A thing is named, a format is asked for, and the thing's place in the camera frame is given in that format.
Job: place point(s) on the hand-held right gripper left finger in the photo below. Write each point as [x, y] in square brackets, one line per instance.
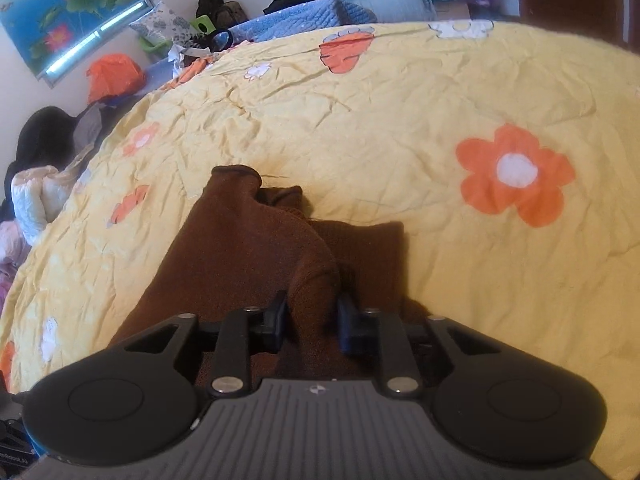
[277, 322]

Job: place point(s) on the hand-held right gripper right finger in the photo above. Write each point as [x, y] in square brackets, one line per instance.
[346, 325]

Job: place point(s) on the brown knitted garment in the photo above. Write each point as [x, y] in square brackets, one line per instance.
[240, 250]

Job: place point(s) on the pink cloth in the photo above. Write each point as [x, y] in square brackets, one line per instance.
[10, 255]

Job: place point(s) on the yellow flower print blanket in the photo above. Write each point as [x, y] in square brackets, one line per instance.
[400, 125]

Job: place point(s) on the white quilted jacket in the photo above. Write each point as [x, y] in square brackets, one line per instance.
[37, 195]

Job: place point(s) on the orange plastic bag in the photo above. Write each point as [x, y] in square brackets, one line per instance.
[114, 77]

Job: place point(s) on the black garment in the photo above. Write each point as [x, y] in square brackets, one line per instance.
[42, 132]

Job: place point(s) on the blue quilted blanket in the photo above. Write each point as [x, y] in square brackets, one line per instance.
[305, 17]

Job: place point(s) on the green box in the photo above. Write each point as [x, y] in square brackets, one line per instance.
[203, 23]

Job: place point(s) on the grey floral cloth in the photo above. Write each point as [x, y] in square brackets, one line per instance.
[160, 27]

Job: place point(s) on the dark bag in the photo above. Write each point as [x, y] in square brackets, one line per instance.
[217, 7]

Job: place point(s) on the lotus wall poster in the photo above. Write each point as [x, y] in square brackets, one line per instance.
[60, 0]

